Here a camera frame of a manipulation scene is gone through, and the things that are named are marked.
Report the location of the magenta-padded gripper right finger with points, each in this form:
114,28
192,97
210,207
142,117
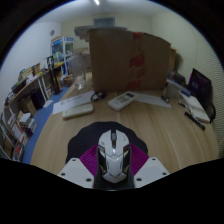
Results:
151,170

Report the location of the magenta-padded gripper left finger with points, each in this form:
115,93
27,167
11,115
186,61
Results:
75,171

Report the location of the white and grey computer mouse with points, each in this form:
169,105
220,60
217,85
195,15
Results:
113,160

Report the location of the black wavy-edged mouse pad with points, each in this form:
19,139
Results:
83,136

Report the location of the slim white remote control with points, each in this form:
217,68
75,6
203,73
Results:
77,111

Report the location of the black marker pen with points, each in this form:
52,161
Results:
195,120

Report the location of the printed white paper sheet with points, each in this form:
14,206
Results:
71,101

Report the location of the plain white paper sheet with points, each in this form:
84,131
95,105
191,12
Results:
151,99

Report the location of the small black clip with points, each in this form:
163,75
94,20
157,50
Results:
165,98

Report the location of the open white book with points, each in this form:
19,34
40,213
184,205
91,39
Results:
198,108

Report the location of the black eyeglasses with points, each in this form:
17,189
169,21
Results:
97,96

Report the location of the cluttered shelf unit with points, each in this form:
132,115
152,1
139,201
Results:
18,113

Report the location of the black office chair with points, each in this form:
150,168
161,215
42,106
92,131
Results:
212,112

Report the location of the blue book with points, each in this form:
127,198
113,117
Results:
178,86

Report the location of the black monitor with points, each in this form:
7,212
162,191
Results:
201,88

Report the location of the clear plastic bottle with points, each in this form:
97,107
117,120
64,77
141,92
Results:
80,71

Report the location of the large brown cardboard box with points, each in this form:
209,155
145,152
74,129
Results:
126,60

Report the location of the blue glass-front cabinet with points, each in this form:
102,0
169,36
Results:
62,50

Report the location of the ceiling tube light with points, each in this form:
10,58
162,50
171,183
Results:
96,2

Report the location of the round wall clock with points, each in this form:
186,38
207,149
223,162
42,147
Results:
52,32

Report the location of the grey wall vent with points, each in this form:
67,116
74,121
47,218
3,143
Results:
104,21

